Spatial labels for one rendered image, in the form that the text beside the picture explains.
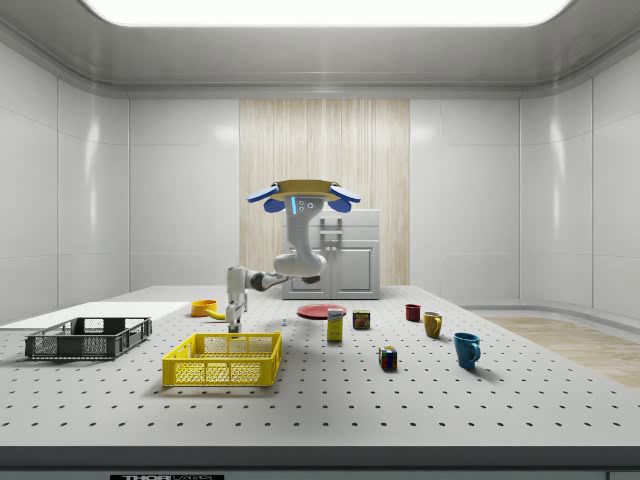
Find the dark grey basket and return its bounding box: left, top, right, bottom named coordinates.
left=24, top=316, right=154, bottom=362

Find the white and yellow box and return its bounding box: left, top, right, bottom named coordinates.
left=327, top=307, right=346, bottom=343

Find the red plate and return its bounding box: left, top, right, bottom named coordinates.
left=296, top=303, right=348, bottom=322

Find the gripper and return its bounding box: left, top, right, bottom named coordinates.
left=224, top=300, right=247, bottom=333

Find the white cabinet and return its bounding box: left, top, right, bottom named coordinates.
left=281, top=208, right=381, bottom=301

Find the yellow basket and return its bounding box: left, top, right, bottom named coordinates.
left=161, top=329, right=284, bottom=389

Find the blue mug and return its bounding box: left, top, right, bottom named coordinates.
left=453, top=332, right=482, bottom=371

